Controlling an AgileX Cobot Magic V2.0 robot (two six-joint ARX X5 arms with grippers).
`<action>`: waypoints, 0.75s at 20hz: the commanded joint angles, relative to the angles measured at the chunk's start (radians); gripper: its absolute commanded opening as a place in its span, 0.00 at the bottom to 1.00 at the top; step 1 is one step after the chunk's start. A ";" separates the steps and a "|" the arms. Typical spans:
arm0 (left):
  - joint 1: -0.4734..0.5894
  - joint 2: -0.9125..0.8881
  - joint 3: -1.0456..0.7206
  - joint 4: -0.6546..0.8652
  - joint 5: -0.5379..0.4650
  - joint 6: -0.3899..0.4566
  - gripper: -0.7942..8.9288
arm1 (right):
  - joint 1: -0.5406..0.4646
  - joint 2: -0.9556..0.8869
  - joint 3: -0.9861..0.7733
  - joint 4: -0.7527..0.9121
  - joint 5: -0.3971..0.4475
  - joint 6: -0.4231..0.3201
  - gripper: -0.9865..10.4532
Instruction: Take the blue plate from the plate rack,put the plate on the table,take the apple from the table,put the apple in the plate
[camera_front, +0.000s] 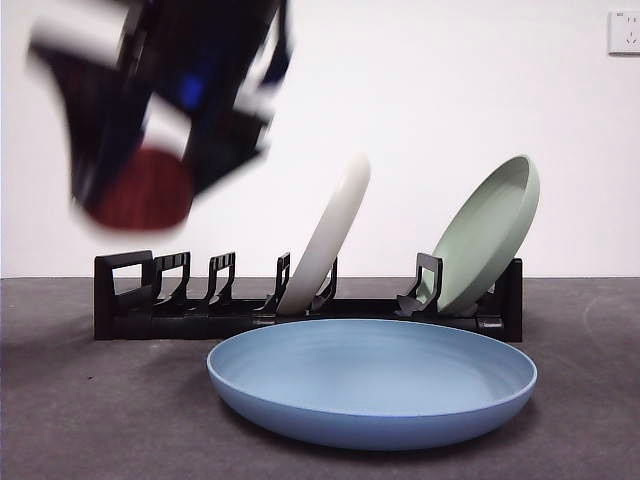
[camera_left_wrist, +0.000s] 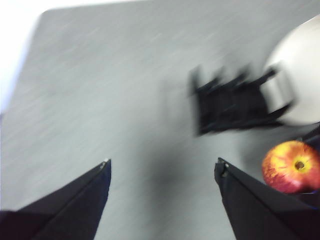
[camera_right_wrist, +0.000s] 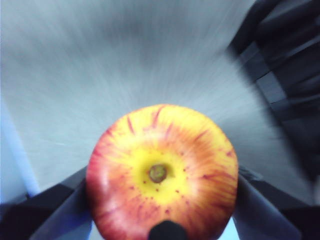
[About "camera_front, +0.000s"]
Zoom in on white plate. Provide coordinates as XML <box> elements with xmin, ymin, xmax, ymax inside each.
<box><xmin>276</xmin><ymin>152</ymin><xmax>372</xmax><ymax>316</ymax></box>

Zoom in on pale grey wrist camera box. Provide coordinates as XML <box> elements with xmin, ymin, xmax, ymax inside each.
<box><xmin>28</xmin><ymin>5</ymin><xmax>127</xmax><ymax>64</ymax></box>

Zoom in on red apple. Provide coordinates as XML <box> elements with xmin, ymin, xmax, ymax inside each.
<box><xmin>85</xmin><ymin>147</ymin><xmax>195</xmax><ymax>232</ymax></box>

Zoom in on white wall socket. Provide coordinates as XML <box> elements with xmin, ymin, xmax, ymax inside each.
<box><xmin>607</xmin><ymin>10</ymin><xmax>640</xmax><ymax>56</ymax></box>

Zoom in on blue plate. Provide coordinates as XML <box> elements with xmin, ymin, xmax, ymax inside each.
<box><xmin>206</xmin><ymin>319</ymin><xmax>539</xmax><ymax>452</ymax></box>

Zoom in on green plate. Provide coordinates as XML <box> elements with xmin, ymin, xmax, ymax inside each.
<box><xmin>431</xmin><ymin>154</ymin><xmax>541</xmax><ymax>314</ymax></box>

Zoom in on black plate rack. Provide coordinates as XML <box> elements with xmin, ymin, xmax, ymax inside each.
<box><xmin>93</xmin><ymin>250</ymin><xmax>524</xmax><ymax>343</ymax></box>

